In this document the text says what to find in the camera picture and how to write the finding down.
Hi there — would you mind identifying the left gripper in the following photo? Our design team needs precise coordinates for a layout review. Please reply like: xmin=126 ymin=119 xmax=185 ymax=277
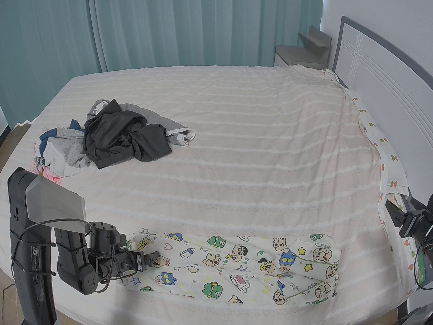
xmin=127 ymin=250 xmax=159 ymax=273

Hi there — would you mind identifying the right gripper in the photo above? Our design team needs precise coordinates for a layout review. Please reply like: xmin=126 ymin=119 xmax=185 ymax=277
xmin=386 ymin=197 xmax=427 ymax=239

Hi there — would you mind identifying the white printed pyjama top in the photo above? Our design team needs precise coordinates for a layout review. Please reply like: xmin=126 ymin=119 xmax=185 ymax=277
xmin=122 ymin=228 xmax=342 ymax=308

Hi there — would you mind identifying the pile of clothes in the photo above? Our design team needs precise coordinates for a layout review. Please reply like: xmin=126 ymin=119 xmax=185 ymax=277
xmin=32 ymin=119 xmax=99 ymax=186

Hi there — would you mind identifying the black garment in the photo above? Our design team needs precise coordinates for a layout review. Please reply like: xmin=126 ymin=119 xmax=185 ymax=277
xmin=83 ymin=100 xmax=173 ymax=169

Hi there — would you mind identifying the grey garment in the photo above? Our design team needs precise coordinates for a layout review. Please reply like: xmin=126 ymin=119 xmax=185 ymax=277
xmin=87 ymin=99 xmax=196 ymax=147

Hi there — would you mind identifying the bed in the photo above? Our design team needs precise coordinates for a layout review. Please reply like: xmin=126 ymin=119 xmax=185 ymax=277
xmin=0 ymin=16 xmax=433 ymax=325

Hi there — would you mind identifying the grey bedside table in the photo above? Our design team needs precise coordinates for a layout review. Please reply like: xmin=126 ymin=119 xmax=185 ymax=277
xmin=273 ymin=25 xmax=332 ymax=70

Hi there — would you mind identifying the blue-green curtain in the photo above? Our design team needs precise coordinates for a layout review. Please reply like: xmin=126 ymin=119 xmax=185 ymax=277
xmin=0 ymin=0 xmax=102 ymax=128
xmin=87 ymin=0 xmax=328 ymax=74

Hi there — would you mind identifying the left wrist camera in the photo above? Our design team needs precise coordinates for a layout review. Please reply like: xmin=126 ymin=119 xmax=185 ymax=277
xmin=113 ymin=232 xmax=133 ymax=251

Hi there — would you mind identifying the black cable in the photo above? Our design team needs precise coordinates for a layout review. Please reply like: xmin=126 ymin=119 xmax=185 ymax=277
xmin=10 ymin=218 xmax=114 ymax=292
xmin=410 ymin=225 xmax=433 ymax=291

